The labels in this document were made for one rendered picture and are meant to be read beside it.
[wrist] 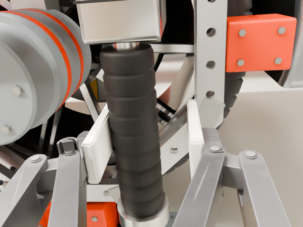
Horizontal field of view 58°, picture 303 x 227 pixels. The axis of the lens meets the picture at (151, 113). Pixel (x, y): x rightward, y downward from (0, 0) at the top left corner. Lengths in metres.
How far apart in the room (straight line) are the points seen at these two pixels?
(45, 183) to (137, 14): 0.11
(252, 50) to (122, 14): 0.27
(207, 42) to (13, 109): 0.25
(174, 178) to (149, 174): 1.32
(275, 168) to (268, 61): 1.29
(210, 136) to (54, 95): 0.21
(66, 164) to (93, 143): 0.02
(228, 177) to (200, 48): 0.26
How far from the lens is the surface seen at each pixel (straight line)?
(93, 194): 0.53
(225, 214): 1.34
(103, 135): 0.19
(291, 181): 1.60
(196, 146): 0.16
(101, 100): 0.68
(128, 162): 0.20
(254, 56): 0.41
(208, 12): 0.39
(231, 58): 0.40
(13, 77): 0.29
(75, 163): 0.16
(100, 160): 0.18
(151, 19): 0.17
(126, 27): 0.17
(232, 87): 0.51
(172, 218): 0.99
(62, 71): 0.34
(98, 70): 0.53
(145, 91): 0.18
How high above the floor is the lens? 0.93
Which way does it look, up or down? 24 degrees down
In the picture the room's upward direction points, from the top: 4 degrees counter-clockwise
